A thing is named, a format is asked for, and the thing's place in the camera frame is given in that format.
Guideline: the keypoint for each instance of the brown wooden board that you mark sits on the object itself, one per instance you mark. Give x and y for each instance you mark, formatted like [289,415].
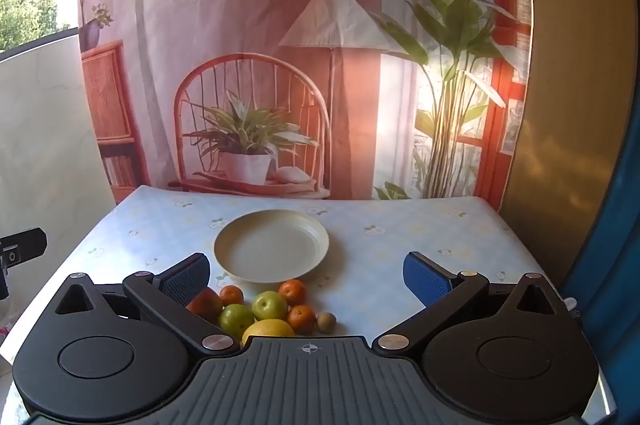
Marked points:
[560,105]

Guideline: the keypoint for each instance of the floral checked tablecloth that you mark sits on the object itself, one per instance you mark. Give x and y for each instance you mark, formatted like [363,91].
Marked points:
[380,255]

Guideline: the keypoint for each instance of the green apple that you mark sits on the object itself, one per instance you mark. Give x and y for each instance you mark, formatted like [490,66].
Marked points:
[236,319]

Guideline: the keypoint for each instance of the small brown longan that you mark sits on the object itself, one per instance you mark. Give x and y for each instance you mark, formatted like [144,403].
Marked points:
[326,323]

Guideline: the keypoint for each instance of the large yellow citrus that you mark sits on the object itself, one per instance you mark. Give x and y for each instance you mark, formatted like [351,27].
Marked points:
[267,331]

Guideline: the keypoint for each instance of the printed room backdrop cloth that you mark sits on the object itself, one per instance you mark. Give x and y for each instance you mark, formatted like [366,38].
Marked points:
[160,5]

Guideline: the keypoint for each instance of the blue plastic sheet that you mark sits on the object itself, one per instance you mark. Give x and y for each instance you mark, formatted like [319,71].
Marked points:
[615,230]

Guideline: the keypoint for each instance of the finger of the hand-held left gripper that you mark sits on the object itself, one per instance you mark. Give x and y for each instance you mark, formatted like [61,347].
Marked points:
[22,246]

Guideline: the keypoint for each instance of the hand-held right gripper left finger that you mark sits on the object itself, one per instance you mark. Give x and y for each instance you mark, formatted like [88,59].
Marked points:
[187,280]

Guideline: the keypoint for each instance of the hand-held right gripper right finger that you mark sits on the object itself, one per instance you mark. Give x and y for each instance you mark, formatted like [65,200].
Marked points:
[425,277]

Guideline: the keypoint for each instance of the white marble-pattern board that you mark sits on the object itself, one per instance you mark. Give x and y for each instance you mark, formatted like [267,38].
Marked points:
[45,130]

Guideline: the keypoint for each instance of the red apple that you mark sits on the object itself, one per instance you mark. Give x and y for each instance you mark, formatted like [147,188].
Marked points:
[206,305]

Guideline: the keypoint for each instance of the cream round plate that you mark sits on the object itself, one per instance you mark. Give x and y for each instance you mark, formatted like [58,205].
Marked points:
[270,250]

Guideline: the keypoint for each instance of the small orange mandarin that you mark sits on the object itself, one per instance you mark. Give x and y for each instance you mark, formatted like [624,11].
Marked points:
[231,294]
[301,319]
[293,291]

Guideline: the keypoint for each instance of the yellow-green apple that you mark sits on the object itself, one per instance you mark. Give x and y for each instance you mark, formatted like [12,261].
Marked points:
[270,305]

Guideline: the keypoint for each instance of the green tree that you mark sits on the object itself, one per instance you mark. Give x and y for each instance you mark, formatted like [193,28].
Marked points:
[25,12]

